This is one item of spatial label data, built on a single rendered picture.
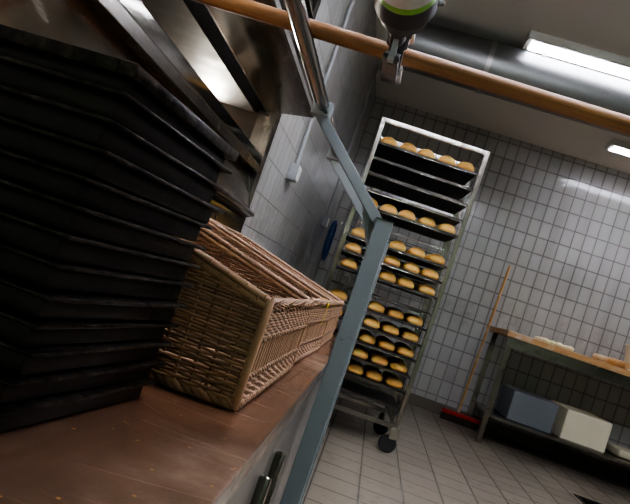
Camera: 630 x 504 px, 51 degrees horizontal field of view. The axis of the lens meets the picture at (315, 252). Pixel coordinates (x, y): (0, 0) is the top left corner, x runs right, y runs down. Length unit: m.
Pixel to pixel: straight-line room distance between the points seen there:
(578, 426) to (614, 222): 1.91
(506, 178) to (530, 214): 0.39
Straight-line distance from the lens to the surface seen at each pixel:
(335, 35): 1.20
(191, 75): 1.74
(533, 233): 6.28
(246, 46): 2.07
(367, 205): 1.50
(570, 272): 6.34
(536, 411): 5.60
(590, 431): 5.73
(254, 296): 0.85
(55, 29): 1.19
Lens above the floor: 0.77
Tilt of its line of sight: 2 degrees up
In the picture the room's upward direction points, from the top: 19 degrees clockwise
